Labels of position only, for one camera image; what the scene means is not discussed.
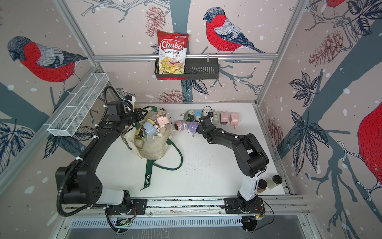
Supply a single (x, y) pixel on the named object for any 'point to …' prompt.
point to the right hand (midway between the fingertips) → (203, 125)
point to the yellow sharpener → (205, 111)
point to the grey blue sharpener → (149, 128)
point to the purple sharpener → (192, 126)
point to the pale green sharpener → (216, 117)
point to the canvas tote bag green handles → (151, 148)
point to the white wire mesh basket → (68, 121)
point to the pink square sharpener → (234, 119)
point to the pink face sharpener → (180, 125)
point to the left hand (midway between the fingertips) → (149, 108)
